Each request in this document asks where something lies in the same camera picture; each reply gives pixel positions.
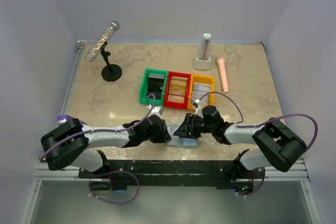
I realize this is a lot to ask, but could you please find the gold credit card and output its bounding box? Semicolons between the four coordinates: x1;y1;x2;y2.
167;94;185;103

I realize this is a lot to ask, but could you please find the teal leather card holder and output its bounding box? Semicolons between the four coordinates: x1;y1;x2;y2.
164;135;199;148

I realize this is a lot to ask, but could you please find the purple block fixture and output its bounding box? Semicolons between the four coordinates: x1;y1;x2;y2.
57;114;75;126

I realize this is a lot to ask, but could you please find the pink flashlight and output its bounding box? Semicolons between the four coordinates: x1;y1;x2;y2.
216;58;229;93

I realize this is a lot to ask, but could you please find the white cards stack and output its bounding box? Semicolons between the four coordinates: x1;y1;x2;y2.
191;82;212;106

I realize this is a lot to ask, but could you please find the red plastic bin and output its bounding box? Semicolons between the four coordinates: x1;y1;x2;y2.
163;71;191;110

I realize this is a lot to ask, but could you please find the black microphone stand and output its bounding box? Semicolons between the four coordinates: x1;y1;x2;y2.
100;42;122;82

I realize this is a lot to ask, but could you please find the glitter silver microphone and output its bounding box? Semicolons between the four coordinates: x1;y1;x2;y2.
85;20;120;63

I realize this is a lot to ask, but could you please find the yellow plastic bin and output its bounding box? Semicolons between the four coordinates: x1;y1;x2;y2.
186;74;215;110

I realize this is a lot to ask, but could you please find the white VIP credit card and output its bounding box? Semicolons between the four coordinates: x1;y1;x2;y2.
167;125;177;135

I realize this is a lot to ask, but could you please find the green plastic bin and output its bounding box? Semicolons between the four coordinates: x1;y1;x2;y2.
139;68;168;106

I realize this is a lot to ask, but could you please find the gold cards stack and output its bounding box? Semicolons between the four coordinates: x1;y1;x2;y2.
169;76;188;96

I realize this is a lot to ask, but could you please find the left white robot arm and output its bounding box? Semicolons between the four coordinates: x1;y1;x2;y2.
39;115;171;178

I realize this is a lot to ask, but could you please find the purple cable loop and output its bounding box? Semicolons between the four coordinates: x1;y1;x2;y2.
88;170;141;204

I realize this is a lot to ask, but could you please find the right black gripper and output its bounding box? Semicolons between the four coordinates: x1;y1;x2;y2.
173;113;215;140

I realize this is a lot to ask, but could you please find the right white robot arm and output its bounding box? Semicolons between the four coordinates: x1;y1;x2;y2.
174;105;308;178

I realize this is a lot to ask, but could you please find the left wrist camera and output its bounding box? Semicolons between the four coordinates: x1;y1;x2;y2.
147;104;164;118

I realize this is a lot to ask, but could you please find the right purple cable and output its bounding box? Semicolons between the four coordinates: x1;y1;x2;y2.
193;91;320;154

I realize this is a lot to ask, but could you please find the white metronome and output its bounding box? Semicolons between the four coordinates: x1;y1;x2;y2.
194;33;212;70

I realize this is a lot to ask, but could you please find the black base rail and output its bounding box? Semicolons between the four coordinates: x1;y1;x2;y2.
78;160;265;190

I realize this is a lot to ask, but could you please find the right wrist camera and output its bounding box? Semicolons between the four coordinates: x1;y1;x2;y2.
191;99;203;117

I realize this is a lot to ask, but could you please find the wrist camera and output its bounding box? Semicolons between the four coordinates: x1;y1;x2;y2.
191;99;203;117
147;104;164;118

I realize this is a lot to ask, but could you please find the black cards stack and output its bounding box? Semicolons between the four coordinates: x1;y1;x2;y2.
146;73;165;100

